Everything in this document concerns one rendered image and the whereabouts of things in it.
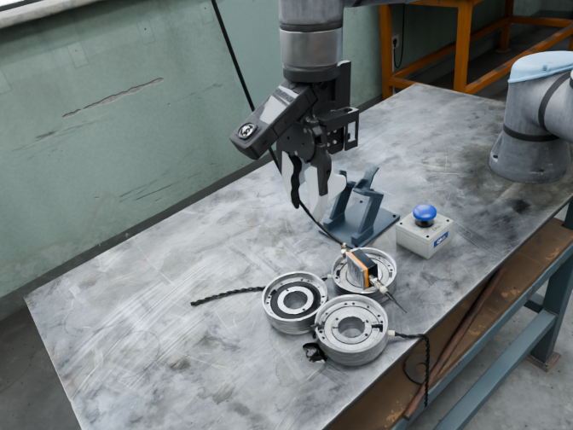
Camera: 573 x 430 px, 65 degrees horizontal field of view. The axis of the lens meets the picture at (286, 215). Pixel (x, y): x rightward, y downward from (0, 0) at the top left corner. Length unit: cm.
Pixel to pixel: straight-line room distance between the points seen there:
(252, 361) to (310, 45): 45
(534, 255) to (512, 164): 30
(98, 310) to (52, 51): 136
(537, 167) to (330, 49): 60
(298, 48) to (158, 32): 168
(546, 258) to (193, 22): 174
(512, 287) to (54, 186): 180
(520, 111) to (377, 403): 62
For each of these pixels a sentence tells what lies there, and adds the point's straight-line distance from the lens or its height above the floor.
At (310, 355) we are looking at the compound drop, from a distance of 69.
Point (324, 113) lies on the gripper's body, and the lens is 60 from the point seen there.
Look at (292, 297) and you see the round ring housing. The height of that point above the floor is 82.
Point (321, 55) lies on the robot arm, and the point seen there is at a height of 120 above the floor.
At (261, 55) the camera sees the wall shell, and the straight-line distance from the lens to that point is 249.
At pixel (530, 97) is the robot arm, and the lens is 95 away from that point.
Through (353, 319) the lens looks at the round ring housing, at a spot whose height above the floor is 82.
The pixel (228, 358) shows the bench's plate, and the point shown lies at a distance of 72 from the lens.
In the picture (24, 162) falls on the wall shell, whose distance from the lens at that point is 213.
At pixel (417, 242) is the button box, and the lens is 81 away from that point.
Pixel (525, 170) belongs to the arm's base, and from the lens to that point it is 101.
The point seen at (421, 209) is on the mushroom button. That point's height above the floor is 87.
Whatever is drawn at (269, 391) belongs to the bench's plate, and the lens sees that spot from 67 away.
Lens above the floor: 136
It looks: 36 degrees down
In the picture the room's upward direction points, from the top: 11 degrees counter-clockwise
